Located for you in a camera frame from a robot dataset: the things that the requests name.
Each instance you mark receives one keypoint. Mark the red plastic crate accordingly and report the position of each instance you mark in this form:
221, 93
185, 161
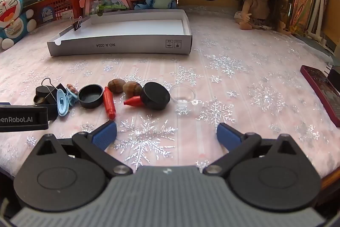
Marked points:
61, 3

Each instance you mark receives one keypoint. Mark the blue cat plush toy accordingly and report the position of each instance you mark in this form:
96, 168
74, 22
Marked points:
10, 11

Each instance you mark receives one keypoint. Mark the black round puck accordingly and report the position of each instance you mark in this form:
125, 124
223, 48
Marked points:
155, 96

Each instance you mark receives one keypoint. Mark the small black box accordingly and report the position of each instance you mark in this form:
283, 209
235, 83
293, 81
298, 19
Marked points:
335, 75

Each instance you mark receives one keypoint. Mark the white cardboard box tray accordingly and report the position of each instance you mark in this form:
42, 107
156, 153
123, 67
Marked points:
132, 27

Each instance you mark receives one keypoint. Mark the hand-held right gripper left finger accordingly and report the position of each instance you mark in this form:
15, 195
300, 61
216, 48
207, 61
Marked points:
105, 134

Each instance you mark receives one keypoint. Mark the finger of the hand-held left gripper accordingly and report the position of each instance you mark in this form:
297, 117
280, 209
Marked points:
52, 112

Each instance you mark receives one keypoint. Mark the clear plastic cup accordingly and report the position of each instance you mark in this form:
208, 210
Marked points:
183, 95

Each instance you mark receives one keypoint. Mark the brown walnut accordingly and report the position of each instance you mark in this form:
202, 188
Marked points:
132, 88
116, 86

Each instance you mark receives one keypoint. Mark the black binder clip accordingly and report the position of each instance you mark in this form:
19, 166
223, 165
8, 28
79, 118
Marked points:
77, 26
43, 91

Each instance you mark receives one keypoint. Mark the dark red calculator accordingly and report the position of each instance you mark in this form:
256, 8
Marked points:
320, 95

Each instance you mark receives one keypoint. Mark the blue hair clip with bears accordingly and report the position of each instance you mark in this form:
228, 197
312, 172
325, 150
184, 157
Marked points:
72, 94

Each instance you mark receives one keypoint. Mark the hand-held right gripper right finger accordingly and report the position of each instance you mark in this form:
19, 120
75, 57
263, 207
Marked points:
228, 135

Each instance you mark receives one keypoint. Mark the pink snowflake tablecloth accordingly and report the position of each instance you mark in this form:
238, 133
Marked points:
239, 70

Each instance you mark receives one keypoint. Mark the black round lid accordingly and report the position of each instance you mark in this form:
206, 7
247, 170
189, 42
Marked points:
90, 96

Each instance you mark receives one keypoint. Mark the plain blue oval hair clip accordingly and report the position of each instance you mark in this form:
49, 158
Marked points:
62, 102

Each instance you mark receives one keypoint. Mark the row of shiny picture books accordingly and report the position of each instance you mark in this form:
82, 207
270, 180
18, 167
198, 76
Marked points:
302, 3

